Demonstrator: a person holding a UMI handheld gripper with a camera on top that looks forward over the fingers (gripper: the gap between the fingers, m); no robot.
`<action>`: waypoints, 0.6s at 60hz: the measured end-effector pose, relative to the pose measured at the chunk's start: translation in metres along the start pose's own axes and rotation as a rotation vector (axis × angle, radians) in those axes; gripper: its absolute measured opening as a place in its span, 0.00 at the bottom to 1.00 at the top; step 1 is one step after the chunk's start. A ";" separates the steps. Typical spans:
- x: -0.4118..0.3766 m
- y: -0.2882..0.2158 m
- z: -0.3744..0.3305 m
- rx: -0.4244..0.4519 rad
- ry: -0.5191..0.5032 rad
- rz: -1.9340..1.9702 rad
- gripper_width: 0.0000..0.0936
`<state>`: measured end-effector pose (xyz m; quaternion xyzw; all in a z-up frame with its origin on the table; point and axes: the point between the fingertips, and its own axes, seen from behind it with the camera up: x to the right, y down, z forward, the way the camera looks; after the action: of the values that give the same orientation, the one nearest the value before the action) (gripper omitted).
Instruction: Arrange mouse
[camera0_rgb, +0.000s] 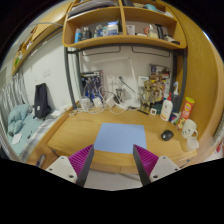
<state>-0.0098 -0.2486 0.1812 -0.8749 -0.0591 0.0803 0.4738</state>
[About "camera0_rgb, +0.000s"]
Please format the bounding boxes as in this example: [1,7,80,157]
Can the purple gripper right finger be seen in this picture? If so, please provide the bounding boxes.
[133,145,180,186]

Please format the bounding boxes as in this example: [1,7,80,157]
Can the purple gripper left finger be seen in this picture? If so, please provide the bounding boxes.
[47,145,94,186]

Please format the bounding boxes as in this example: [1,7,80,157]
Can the black computer mouse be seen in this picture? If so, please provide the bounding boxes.
[161,130,174,141]

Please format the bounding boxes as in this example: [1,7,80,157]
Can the light blue mouse pad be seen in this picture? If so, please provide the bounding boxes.
[94,123,146,154]

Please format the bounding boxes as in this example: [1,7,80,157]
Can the wooden desk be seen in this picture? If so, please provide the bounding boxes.
[28,110,197,174]

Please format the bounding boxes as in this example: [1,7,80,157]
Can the clear plastic cup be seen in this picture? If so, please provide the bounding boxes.
[186,137,199,151]

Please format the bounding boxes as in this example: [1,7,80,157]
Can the white mug with face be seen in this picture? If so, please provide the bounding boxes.
[181,119,198,139]

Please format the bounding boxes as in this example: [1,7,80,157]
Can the white lotion pump bottle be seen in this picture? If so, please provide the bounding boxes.
[160,94,173,121]

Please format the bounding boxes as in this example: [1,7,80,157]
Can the black backpack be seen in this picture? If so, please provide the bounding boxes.
[34,83,51,119]

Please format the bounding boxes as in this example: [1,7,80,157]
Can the bed with striped sheet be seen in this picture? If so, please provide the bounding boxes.
[0,74,69,162]

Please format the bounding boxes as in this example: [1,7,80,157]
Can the red and yellow chip can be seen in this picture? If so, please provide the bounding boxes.
[177,97,195,129]

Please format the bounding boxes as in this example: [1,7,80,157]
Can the wooden figurine toy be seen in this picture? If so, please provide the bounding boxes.
[140,80,163,112]

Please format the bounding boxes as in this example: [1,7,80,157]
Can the teal plush toy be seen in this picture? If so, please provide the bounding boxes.
[8,104,33,136]

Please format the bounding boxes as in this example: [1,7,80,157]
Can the blue anime poster box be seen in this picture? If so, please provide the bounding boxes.
[81,70,103,100]

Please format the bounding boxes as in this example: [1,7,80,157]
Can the white power strip with cables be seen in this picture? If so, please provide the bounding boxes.
[77,86,138,115]

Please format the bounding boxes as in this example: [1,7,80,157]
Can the wooden wall shelf unit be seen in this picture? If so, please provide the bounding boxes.
[62,0,187,50]

